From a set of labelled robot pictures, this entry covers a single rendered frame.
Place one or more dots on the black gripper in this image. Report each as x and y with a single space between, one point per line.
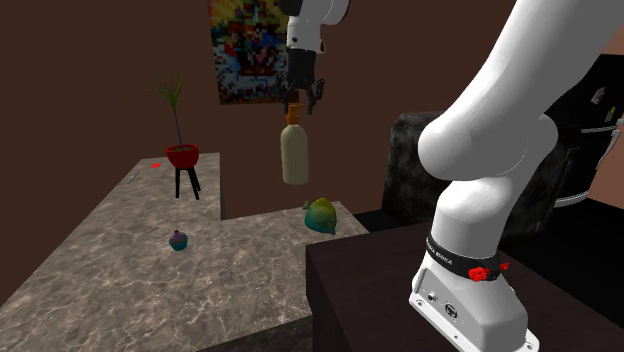
302 68

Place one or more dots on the dark mottled armchair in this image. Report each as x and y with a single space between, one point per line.
407 170

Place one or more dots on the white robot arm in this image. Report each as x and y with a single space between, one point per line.
480 146

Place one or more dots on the green and yellow fish figure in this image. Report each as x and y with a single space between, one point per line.
322 217

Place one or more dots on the beige bottle with orange pump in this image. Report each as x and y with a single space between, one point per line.
294 156

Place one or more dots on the red potted plant on stool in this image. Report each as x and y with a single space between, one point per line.
182 156

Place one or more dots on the colourful wall picture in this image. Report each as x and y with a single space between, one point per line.
244 53

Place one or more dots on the dark robot stand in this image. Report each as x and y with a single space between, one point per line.
370 292

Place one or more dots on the thin grey pen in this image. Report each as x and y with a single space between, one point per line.
133 177

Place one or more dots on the purple cupcake in teal cup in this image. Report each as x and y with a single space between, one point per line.
178 241

